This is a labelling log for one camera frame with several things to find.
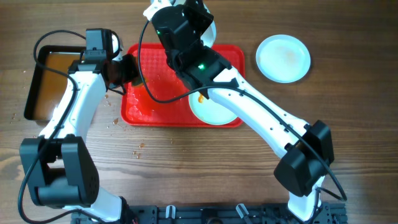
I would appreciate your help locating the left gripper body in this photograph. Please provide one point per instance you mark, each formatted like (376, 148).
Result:
(125, 70)

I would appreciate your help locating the red plastic tray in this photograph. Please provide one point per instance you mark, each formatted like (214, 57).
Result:
(139, 109)

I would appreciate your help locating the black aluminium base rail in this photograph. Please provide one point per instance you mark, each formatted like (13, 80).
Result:
(265, 214)

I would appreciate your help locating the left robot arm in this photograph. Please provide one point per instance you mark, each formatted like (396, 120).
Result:
(59, 171)

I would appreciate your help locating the light blue plate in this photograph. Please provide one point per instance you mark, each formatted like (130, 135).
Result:
(209, 112)
(208, 37)
(283, 58)

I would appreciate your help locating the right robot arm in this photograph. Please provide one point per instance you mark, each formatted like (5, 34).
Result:
(305, 150)

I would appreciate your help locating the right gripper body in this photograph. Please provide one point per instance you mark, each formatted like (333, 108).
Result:
(198, 21)

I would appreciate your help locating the black water tray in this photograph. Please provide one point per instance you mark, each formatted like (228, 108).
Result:
(47, 88)

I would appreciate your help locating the orange green sponge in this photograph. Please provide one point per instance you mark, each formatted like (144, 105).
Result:
(140, 82)

